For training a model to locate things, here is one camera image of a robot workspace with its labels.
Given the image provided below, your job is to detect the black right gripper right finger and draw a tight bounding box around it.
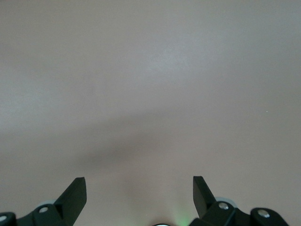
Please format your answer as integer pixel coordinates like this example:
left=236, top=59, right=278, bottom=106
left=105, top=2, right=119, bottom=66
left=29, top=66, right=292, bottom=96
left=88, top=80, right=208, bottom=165
left=188, top=176, right=289, bottom=226

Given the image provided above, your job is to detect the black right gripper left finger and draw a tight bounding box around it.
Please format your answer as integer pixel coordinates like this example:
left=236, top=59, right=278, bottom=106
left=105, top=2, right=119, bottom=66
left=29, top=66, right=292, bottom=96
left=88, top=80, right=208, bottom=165
left=0, top=177, right=87, bottom=226

